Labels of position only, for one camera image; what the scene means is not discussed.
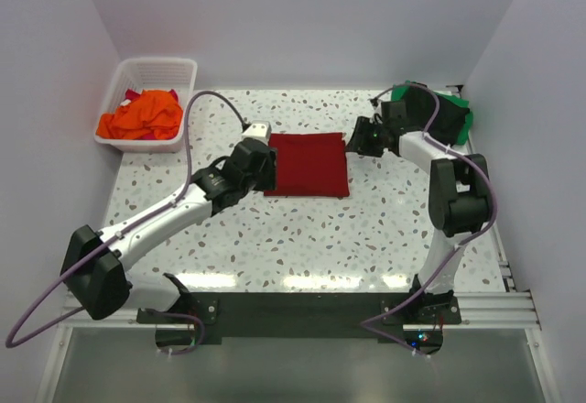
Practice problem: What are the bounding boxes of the aluminium extrusion rail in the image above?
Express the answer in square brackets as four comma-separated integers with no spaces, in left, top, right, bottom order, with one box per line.
[63,291,538,337]

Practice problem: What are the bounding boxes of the orange t-shirt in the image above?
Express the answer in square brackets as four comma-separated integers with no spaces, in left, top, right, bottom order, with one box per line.
[95,90,183,141]

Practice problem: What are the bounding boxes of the white plastic laundry basket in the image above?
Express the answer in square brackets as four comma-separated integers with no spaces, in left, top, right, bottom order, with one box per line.
[94,57,198,153]

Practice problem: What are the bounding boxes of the dark red t-shirt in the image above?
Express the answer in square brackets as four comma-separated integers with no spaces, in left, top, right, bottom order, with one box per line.
[264,132,350,198]

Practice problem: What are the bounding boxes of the folded green t-shirt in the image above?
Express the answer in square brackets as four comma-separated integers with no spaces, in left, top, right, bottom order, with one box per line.
[389,80,474,147]

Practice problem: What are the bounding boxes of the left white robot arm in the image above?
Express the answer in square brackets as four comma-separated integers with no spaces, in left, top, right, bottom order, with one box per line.
[61,137,277,321]

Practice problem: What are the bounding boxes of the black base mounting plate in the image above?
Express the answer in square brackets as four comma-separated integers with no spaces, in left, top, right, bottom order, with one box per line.
[136,292,462,348]

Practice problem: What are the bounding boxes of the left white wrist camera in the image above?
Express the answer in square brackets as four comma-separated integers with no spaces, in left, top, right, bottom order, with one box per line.
[242,121,272,145]

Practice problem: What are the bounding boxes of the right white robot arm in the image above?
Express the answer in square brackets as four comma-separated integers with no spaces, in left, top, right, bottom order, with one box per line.
[346,101,496,308]

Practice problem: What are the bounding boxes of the folded black t-shirt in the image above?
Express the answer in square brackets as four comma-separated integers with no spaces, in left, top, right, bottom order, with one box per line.
[402,82,471,146]

